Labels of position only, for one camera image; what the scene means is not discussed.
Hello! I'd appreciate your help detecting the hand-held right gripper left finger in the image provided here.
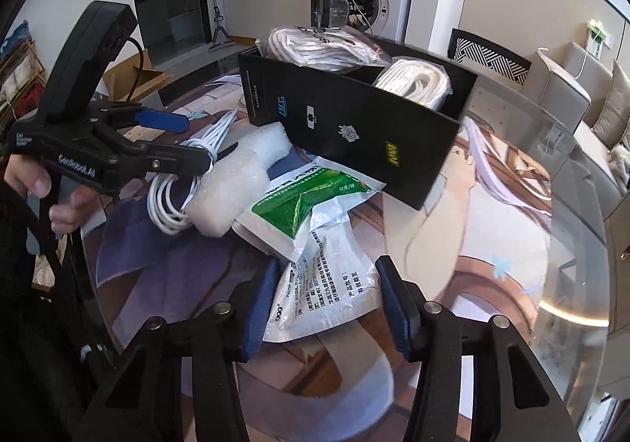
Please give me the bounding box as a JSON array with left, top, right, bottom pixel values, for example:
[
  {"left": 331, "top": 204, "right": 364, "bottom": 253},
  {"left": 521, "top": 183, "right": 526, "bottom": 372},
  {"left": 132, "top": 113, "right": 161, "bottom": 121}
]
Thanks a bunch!
[{"left": 81, "top": 256, "right": 281, "bottom": 442}]

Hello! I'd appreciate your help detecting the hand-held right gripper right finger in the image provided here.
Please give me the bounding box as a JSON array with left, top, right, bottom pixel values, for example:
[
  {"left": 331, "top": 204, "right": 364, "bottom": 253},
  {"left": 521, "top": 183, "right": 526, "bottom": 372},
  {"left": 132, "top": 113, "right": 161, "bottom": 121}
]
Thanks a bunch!
[{"left": 374, "top": 255, "right": 584, "bottom": 442}]

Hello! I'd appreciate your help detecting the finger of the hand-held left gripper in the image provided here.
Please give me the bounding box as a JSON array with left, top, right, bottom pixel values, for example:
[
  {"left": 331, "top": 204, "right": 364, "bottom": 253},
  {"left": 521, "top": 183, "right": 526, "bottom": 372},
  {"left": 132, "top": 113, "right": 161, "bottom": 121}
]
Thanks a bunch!
[
  {"left": 113, "top": 127, "right": 212, "bottom": 177},
  {"left": 96, "top": 102, "right": 190, "bottom": 134}
]

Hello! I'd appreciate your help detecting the white foam block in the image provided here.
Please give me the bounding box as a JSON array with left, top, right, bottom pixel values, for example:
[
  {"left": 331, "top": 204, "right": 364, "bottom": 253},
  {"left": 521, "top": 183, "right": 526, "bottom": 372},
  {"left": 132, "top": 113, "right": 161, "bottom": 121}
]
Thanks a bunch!
[{"left": 184, "top": 123, "right": 296, "bottom": 238}]

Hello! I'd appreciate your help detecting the white printed packet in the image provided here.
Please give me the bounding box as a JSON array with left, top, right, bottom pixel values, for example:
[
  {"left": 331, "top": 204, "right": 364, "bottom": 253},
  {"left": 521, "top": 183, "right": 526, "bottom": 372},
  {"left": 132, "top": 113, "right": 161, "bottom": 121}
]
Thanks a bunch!
[{"left": 261, "top": 208, "right": 382, "bottom": 342}]

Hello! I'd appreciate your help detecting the bagged white laces black logo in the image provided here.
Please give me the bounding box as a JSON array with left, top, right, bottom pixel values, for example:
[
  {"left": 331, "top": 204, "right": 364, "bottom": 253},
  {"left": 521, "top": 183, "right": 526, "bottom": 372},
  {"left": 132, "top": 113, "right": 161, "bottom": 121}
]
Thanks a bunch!
[{"left": 267, "top": 26, "right": 392, "bottom": 73}]

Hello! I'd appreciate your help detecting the black cardboard box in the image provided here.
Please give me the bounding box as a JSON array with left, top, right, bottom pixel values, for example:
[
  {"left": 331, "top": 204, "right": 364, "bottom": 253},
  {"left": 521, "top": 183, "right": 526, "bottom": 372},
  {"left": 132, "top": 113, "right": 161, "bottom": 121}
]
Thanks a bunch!
[{"left": 237, "top": 33, "right": 478, "bottom": 211}]

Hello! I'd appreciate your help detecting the bagged white cord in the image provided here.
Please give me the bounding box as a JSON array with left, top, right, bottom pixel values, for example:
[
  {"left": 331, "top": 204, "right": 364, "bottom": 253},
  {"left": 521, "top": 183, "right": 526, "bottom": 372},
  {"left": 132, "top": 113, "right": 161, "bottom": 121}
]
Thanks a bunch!
[{"left": 374, "top": 57, "right": 452, "bottom": 110}]

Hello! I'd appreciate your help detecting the person's left hand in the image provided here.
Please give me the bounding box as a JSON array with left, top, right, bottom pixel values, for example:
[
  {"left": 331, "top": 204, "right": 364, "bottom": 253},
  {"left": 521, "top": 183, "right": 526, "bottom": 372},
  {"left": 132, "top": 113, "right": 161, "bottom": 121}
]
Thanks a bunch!
[{"left": 4, "top": 157, "right": 99, "bottom": 226}]

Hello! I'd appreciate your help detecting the open cardboard box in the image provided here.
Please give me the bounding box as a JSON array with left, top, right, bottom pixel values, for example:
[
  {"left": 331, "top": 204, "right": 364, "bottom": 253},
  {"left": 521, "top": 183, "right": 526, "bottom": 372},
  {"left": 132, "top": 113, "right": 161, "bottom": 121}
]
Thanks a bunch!
[{"left": 101, "top": 48, "right": 173, "bottom": 103}]

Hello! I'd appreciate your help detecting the printed table mat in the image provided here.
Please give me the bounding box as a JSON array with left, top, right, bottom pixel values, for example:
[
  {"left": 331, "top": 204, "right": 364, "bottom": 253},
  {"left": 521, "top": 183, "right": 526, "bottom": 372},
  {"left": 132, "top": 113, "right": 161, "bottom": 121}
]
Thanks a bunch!
[{"left": 96, "top": 72, "right": 552, "bottom": 442}]

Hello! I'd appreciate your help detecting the white bin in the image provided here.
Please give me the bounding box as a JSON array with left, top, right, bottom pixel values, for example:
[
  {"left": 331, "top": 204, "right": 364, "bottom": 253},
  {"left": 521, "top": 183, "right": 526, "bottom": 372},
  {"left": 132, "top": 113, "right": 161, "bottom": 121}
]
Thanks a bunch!
[{"left": 167, "top": 11, "right": 204, "bottom": 43}]

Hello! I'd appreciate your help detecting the chair with patterned back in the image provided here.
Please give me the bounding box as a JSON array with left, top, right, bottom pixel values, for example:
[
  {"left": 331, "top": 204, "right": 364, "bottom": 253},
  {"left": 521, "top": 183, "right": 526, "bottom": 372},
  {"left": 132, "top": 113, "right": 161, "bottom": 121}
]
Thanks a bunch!
[{"left": 449, "top": 28, "right": 532, "bottom": 88}]

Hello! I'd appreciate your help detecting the beige sofa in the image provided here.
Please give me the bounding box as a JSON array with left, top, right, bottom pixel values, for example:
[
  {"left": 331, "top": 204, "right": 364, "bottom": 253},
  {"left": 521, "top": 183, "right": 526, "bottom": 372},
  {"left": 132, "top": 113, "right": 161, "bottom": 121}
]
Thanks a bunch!
[{"left": 524, "top": 42, "right": 630, "bottom": 211}]

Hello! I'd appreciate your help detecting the grey pillow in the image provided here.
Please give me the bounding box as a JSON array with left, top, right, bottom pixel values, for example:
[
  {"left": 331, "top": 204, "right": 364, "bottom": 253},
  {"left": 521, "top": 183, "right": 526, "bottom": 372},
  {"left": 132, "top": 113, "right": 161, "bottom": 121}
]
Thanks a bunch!
[{"left": 591, "top": 60, "right": 630, "bottom": 150}]

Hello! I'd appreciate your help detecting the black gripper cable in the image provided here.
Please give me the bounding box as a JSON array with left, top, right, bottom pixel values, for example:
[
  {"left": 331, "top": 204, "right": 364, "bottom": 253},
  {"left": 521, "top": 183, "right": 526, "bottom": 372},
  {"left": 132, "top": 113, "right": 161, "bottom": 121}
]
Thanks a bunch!
[{"left": 125, "top": 37, "right": 146, "bottom": 103}]

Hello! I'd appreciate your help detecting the white power strip cable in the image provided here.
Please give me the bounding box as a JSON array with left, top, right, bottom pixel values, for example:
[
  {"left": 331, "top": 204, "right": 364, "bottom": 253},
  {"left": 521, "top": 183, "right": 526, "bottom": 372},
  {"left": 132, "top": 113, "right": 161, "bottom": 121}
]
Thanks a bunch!
[{"left": 536, "top": 47, "right": 591, "bottom": 78}]

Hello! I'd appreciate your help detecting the white wall power strip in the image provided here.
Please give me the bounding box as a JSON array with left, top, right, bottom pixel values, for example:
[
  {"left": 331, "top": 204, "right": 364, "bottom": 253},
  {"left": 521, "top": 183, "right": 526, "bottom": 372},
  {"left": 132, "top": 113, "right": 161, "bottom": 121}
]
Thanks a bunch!
[{"left": 588, "top": 19, "right": 611, "bottom": 49}]

